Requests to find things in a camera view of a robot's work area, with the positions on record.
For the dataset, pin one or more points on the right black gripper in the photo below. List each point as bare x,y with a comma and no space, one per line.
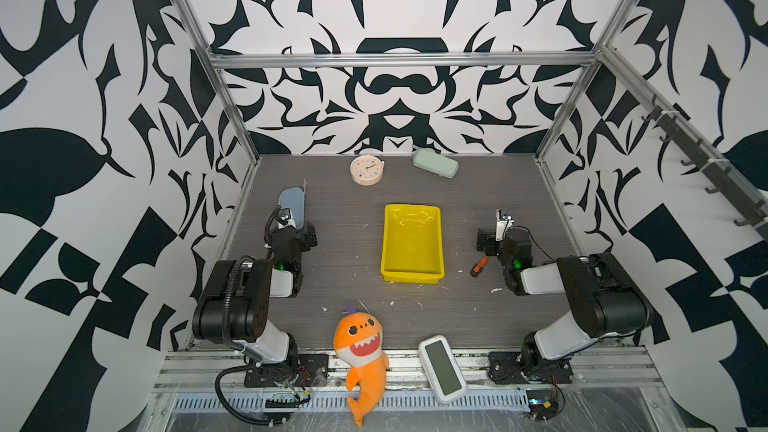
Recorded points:
492,240

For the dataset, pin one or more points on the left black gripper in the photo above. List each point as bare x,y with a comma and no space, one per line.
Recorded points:
287,230

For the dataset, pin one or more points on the orange black screwdriver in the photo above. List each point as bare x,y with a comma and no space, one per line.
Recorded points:
479,267

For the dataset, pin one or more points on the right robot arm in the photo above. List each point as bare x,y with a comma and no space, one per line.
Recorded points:
604,301

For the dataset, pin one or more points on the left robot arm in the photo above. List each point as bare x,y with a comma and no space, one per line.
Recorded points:
233,309

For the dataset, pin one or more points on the yellow plastic bin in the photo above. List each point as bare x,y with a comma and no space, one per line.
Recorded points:
412,247

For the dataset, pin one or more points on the green pencil case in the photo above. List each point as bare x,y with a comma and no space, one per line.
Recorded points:
437,164

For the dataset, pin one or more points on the orange shark plush toy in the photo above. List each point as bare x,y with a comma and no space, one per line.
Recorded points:
358,343

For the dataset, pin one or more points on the white digital clock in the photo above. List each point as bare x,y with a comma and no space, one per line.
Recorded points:
441,369

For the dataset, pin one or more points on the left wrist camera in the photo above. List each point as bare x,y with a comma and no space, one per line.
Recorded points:
285,218

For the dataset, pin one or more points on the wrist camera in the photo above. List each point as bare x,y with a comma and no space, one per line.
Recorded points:
285,218
504,222

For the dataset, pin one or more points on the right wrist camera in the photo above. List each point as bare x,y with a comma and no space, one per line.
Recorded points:
504,222

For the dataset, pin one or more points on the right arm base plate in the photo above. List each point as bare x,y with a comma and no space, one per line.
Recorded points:
507,368

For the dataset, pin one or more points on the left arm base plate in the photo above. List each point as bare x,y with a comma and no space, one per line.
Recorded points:
302,370

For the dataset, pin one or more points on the black wall hook rail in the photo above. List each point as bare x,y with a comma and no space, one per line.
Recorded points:
701,156

